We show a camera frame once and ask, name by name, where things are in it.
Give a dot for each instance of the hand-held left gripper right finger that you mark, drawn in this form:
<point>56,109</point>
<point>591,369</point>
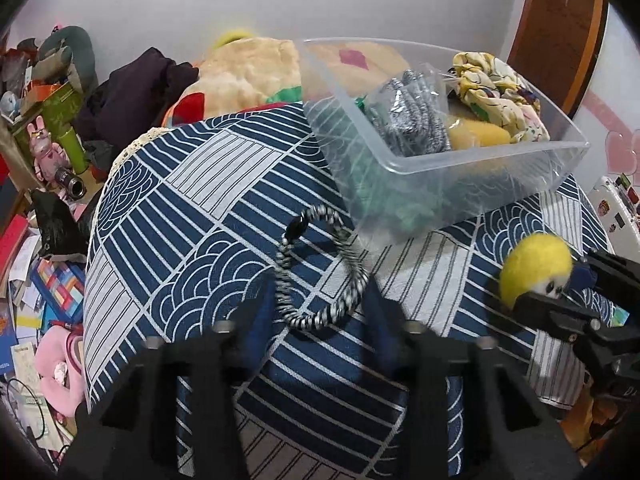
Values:
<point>381,320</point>

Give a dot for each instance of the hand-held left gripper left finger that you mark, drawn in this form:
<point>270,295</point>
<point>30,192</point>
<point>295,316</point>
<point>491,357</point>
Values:
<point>260,320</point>

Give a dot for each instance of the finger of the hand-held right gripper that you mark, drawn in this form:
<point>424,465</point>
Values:
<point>617,277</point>
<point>555,312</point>

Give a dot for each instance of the yellow felt ball doll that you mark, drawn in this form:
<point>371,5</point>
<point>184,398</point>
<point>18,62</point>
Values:
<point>535,265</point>

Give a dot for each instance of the black white striped headband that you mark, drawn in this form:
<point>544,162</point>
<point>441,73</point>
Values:
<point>356,265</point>

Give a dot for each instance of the clear plastic bin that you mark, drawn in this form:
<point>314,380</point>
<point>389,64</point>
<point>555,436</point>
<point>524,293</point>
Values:
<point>450,190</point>

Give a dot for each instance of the white case with stickers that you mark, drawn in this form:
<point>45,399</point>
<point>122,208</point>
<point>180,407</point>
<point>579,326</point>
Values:
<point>615,210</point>

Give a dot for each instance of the blue white patterned tablecloth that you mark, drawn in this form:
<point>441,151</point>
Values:
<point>200,220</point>

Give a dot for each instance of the green fabric item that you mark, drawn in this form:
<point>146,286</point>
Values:
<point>400,200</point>

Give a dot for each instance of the yellow sponge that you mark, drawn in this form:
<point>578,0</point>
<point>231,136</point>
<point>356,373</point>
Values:
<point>477,135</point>

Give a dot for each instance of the colourful checked box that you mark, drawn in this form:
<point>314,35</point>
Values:
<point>57,290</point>

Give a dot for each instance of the black white striped fabric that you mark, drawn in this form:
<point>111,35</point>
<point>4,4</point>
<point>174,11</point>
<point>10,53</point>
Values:
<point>415,115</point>

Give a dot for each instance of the pink plush toy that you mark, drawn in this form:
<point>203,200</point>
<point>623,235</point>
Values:
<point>55,365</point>

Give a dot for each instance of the yellow floral cloth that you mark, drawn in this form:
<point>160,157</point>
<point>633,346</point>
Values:
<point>500,95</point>

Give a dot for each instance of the black plastic bag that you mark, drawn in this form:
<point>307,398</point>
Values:
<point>57,225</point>

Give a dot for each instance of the black monocular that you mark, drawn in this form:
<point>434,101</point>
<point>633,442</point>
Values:
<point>70,182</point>

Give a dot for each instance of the beige plush cushion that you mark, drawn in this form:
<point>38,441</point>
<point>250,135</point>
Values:
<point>245,75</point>

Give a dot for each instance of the green tube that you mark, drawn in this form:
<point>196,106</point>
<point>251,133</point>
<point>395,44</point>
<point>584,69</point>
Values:
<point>75,150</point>

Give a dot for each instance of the dark purple clothing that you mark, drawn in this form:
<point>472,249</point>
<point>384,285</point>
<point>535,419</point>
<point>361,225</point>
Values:
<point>135,95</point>

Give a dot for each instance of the brown wooden door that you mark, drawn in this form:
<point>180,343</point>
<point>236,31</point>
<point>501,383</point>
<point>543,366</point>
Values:
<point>555,25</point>

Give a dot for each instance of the pink rabbit figurine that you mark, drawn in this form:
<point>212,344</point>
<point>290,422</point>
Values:
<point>42,147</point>

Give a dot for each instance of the green cardboard box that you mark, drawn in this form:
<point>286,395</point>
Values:
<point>55,105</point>

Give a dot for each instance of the grey plush toy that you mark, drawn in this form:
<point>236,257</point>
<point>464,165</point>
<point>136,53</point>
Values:
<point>75,55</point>

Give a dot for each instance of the pink heart wall sticker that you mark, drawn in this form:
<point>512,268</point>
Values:
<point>622,155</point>

